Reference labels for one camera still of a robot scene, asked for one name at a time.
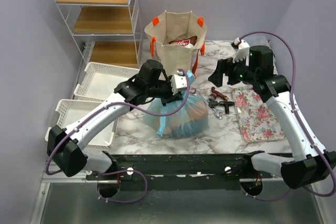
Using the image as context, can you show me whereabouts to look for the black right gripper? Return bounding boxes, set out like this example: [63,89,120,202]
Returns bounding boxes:
[208,53,258,87]

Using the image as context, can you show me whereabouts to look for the blue plastic grocery bag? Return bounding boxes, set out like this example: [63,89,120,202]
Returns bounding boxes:
[143,73,210,138]

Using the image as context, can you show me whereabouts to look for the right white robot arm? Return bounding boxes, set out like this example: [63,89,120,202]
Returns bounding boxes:
[208,44,335,189]

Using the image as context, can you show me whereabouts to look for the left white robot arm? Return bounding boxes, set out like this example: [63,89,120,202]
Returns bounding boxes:
[45,59,190,179]

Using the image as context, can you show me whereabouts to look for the black pipe tee fitting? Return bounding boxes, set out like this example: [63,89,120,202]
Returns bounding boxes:
[209,101,235,114]

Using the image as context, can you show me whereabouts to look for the red white snack packet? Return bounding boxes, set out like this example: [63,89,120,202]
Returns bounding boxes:
[168,36,197,49]

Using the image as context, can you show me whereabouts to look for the silver open-end wrench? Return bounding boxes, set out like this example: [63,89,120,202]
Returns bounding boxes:
[190,89,224,120]

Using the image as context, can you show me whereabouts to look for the beige canvas tote bag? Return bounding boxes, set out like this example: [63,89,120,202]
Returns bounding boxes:
[144,11,207,76]

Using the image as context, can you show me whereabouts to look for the white perforated basket rear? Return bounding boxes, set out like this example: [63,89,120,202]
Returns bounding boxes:
[73,62,139,102]

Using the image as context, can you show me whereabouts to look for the white perforated basket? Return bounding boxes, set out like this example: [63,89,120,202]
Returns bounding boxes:
[45,99,118,148]
[73,62,139,102]

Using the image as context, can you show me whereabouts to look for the floral pattern tray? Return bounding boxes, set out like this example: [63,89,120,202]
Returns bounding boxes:
[232,88,286,143]

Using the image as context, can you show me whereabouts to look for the white perforated basket front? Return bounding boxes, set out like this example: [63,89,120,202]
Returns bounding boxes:
[45,99,118,148]

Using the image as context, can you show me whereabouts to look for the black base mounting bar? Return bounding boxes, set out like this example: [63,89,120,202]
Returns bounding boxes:
[86,154,271,191]

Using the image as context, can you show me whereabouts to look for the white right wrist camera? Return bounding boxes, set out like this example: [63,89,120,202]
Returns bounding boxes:
[231,38,250,63]

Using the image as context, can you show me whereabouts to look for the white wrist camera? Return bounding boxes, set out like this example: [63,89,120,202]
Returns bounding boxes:
[170,69,190,95]
[231,38,250,63]

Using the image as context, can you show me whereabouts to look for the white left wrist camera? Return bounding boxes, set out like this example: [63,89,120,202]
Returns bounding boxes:
[170,69,190,95]

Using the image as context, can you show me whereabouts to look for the dark red handled tool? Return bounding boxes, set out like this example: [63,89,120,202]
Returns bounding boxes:
[211,87,229,101]

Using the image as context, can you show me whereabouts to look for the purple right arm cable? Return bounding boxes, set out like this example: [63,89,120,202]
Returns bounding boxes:
[235,31,336,200]

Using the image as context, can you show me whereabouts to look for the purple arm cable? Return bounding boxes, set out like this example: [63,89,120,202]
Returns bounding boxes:
[235,31,336,200]
[45,68,190,204]

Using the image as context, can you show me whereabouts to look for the white wire shelf rack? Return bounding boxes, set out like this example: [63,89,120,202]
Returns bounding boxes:
[54,0,142,68]

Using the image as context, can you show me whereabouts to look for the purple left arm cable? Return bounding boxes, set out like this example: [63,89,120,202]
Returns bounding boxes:
[45,68,190,204]

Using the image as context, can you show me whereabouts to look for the aluminium rail frame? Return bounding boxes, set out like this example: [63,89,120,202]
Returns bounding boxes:
[31,171,335,223]

